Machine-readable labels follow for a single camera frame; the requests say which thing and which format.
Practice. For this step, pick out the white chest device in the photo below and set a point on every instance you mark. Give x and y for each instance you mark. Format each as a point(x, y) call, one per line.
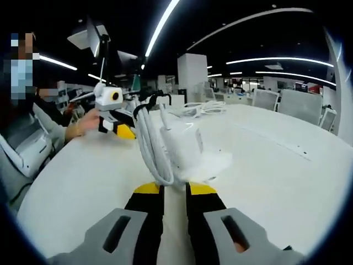
point(27, 143)

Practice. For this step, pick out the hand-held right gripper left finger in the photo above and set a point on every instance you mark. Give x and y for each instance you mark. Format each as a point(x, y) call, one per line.
point(143, 226)

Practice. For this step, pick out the white desk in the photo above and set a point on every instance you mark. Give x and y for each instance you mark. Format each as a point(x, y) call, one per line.
point(262, 179)

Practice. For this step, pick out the dark monitor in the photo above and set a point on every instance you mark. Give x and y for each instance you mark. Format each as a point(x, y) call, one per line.
point(127, 62)

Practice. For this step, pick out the person's torso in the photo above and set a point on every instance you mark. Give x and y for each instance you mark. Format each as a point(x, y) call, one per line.
point(7, 180)

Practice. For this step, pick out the long ceiling light strip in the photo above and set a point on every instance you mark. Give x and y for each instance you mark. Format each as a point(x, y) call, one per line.
point(161, 26)

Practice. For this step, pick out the person's left hand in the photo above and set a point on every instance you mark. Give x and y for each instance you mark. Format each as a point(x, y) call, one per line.
point(82, 125)

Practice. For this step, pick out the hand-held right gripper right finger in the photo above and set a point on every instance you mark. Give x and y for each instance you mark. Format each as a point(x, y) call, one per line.
point(207, 220)

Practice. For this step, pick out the white panel on pole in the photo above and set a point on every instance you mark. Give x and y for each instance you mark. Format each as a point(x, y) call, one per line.
point(88, 37)

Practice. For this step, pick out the white charger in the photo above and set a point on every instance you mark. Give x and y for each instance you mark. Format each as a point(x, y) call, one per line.
point(182, 143)

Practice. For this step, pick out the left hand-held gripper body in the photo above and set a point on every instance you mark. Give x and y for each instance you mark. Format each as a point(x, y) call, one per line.
point(109, 99)

